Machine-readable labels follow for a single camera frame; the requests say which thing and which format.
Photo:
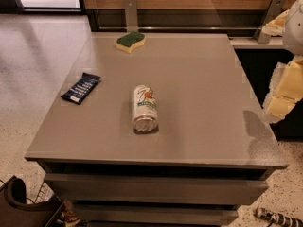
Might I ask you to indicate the left metal wall bracket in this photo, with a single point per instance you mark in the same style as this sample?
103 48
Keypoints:
130 9

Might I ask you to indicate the grey upper drawer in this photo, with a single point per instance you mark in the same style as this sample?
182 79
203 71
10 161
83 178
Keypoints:
155 189

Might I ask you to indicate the grey drawer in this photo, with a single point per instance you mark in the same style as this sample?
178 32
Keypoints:
155 215
155 189

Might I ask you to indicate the dark blue snack packet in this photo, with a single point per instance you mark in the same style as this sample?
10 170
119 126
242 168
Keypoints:
81 89

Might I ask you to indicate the grey lower drawer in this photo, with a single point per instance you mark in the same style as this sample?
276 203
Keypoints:
155 215

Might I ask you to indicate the green yellow sponge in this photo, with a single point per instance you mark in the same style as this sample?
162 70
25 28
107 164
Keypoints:
129 42

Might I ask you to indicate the wire basket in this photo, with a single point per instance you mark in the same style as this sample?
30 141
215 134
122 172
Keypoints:
45 193

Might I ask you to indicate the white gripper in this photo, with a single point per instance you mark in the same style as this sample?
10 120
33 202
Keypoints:
294 32

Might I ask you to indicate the metal wall bracket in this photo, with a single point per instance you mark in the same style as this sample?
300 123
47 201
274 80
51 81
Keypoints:
273 10
130 9

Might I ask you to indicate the right metal wall bracket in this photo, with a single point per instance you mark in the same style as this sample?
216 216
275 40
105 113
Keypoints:
273 10

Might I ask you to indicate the silver 7up can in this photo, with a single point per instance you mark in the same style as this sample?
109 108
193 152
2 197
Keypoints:
144 110

